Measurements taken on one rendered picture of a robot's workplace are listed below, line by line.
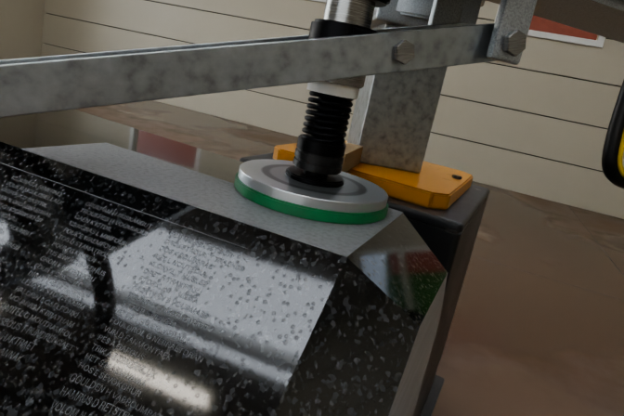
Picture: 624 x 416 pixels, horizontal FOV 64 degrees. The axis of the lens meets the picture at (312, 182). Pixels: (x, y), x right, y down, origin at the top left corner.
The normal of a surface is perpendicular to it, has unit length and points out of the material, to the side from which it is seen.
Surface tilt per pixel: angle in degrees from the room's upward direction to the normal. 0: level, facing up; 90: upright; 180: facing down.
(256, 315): 45
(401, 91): 90
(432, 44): 90
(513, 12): 90
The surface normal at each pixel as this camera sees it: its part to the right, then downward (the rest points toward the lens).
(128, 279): -0.11, -0.58
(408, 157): 0.07, 0.24
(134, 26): -0.33, 0.15
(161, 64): 0.35, 0.28
